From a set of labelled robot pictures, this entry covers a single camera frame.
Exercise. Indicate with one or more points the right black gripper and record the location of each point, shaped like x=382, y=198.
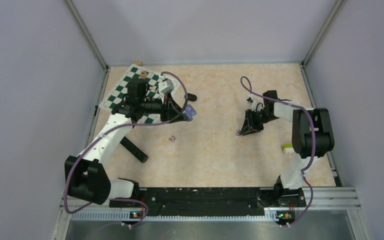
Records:
x=249, y=126

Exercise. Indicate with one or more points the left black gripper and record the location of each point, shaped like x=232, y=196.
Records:
x=170, y=110

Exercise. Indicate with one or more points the grey purple charging case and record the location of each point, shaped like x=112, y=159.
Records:
x=189, y=113

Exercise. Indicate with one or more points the black earbud charging case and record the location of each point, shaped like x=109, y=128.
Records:
x=191, y=97

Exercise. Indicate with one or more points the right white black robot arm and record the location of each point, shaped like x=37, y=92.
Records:
x=311, y=138

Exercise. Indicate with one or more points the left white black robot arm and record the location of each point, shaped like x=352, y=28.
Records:
x=86, y=177

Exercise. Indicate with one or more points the green white toy brick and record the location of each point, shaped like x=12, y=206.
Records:
x=287, y=149

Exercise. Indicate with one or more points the wooden chess piece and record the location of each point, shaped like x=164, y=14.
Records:
x=143, y=74

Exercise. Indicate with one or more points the black cuboid bar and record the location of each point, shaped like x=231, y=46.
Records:
x=134, y=150

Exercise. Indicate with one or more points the green white chessboard mat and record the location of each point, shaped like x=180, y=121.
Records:
x=137, y=101

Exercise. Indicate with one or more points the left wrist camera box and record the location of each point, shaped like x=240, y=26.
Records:
x=165, y=87

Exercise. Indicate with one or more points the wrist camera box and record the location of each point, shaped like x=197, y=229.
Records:
x=256, y=105
x=165, y=87

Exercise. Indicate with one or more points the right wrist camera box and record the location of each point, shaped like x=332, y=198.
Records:
x=256, y=105

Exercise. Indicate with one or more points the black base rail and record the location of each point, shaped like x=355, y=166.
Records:
x=211, y=201

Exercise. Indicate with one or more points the white perforated cable duct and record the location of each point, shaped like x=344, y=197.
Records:
x=127, y=216

